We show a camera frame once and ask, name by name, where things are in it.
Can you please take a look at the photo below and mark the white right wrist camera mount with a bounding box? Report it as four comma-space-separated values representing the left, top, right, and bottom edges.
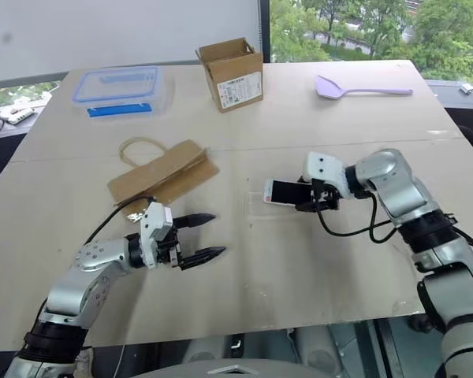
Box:
302, 151, 355, 198

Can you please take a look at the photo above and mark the brown paper bag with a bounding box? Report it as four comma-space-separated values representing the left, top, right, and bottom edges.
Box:
106, 135, 222, 222

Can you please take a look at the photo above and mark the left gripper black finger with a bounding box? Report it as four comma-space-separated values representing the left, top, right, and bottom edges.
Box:
180, 246, 227, 272
172, 213, 218, 231

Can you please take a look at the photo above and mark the clear plastic phone case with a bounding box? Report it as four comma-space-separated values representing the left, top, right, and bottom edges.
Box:
247, 191, 301, 232

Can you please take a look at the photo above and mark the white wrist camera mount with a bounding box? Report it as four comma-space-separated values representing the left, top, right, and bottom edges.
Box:
139, 202, 175, 271
302, 151, 355, 198

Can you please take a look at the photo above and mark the white power strip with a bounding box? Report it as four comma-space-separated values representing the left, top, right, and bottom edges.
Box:
1, 105, 37, 126

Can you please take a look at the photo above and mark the lilac silicone spatula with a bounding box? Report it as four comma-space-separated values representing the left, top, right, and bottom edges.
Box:
314, 74, 415, 100

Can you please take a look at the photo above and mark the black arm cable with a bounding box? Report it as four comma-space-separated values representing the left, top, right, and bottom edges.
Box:
84, 195, 159, 246
314, 191, 405, 244

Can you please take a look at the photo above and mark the clear container with blue lid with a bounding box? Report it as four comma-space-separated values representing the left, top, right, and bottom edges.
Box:
71, 65, 162, 120

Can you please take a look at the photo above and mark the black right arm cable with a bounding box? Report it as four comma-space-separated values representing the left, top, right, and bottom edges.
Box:
314, 191, 405, 244

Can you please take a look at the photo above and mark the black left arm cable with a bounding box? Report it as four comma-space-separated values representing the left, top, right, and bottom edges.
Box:
84, 195, 159, 246

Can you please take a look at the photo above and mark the black window frame post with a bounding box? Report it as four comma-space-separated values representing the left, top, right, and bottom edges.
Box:
257, 0, 272, 64

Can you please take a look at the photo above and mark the white smartphone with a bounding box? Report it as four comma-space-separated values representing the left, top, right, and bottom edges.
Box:
263, 178, 313, 207

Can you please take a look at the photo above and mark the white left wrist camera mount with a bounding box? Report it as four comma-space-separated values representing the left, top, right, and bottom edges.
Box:
139, 202, 175, 271

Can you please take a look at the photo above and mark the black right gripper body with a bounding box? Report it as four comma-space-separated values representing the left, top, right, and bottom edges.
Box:
309, 179, 342, 213

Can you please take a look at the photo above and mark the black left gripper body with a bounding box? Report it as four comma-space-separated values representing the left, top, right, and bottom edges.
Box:
156, 220, 184, 272

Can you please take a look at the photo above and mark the open cardboard box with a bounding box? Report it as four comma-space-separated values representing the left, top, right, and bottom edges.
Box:
196, 37, 266, 114

